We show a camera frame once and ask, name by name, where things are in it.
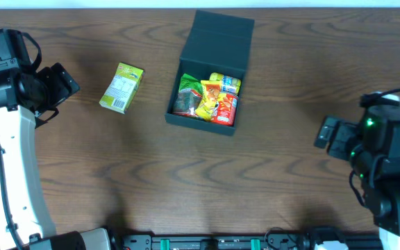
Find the red chips can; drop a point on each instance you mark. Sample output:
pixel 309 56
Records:
pixel 225 109

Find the yellow snack packet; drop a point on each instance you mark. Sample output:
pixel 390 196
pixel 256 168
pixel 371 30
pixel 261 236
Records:
pixel 211 90

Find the dark green box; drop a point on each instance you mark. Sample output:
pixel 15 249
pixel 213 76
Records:
pixel 216 43

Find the yellow mentos bottle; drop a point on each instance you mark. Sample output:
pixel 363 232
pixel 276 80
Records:
pixel 228 83

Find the green candy bag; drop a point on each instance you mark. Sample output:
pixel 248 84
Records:
pixel 190 93

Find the green yellow juice carton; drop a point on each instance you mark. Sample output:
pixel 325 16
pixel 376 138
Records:
pixel 122 89

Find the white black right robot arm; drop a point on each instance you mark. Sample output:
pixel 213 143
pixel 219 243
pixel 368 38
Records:
pixel 372 148

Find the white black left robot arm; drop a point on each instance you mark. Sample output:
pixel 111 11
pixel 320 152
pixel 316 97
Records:
pixel 25 222

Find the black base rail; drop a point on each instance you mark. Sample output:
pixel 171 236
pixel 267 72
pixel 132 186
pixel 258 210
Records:
pixel 315 238

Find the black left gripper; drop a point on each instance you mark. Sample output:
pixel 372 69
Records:
pixel 59 85

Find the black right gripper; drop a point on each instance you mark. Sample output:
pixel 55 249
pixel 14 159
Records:
pixel 336 137

